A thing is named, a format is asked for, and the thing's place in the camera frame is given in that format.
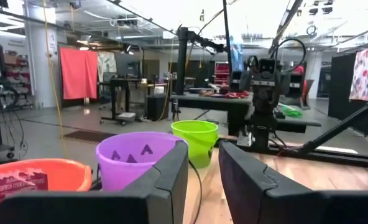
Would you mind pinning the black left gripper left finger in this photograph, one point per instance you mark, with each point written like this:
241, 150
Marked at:
125, 205

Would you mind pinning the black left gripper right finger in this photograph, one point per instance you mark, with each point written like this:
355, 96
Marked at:
280, 205

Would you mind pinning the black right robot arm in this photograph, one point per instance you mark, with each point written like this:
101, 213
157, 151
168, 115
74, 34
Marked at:
266, 102

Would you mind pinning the purple plastic halloween bucket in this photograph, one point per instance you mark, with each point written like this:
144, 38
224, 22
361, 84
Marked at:
118, 171

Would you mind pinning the orange plastic halloween bucket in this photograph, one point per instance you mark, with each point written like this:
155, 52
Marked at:
62, 174

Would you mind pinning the green plastic halloween bucket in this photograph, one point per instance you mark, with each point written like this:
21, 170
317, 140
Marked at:
199, 143

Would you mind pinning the red candy pile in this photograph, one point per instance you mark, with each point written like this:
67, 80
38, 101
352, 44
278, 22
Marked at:
237, 95

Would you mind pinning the brown candy pile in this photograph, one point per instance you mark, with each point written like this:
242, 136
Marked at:
210, 92

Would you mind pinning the dark floor mat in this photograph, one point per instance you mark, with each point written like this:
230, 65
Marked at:
87, 136

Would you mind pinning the green coiled item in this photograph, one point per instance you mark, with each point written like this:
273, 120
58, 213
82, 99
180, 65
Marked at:
291, 111

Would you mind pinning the black diagonal support beam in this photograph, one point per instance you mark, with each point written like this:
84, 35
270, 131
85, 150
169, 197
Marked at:
342, 126

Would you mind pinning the black waste bin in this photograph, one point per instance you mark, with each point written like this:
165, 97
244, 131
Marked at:
157, 107

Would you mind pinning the grey side desk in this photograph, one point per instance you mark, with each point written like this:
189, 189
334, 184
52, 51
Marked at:
233, 105

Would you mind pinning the black standing desk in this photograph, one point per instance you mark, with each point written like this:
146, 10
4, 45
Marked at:
122, 93

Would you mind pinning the black partition panel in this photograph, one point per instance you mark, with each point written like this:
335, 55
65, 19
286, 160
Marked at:
339, 87

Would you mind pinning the orange-red hanging cloth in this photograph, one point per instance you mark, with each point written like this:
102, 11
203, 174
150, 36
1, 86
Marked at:
78, 73

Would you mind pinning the floral patterned hanging cloth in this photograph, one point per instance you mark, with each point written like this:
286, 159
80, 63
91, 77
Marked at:
365, 71

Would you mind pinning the white round pillar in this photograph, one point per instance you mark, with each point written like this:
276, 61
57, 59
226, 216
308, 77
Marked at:
41, 62

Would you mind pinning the black aluminium table frame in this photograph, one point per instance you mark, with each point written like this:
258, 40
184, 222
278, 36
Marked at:
342, 158

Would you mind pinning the black desk-mounted post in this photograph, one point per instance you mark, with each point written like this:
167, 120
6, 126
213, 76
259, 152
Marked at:
181, 62

